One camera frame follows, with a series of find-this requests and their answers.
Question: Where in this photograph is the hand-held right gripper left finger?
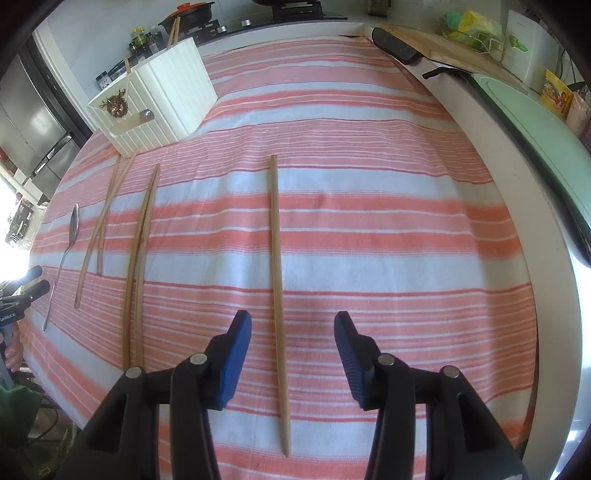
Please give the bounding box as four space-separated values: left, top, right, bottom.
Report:
69 310 254 480

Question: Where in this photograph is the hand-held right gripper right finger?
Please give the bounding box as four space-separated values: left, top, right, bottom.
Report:
333 311 527 480

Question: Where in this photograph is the cream ribbed utensil box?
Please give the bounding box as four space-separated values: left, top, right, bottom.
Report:
86 36 218 157

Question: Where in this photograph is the person's left hand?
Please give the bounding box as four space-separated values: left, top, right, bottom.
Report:
2 327 23 371

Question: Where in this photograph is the pink white striped cloth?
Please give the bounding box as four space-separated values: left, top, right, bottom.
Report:
21 37 541 480

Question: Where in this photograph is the grey steel refrigerator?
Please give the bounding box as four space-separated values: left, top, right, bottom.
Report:
0 41 90 195

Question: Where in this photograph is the row of spice jars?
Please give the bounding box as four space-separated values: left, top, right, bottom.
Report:
95 69 125 90

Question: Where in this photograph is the green cutting board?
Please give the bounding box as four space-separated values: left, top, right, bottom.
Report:
471 71 591 232

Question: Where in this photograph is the black clay pot red lid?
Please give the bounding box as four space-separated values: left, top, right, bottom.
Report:
158 0 215 26

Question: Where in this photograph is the wooden cutting board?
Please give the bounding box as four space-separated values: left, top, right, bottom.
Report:
388 23 522 88

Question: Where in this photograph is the pink cup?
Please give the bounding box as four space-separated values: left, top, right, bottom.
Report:
566 90 591 139

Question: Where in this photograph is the yellow printed can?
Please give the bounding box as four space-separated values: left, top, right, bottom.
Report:
540 69 574 121

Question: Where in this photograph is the black gas stove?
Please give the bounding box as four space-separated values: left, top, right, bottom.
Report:
185 0 349 44

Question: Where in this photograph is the yellow green plastic bag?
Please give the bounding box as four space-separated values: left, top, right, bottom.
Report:
438 10 506 49

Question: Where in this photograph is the white knife block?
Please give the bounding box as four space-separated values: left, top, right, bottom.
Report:
505 8 561 90

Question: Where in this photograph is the black textured handle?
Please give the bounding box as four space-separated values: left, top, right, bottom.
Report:
372 28 422 65

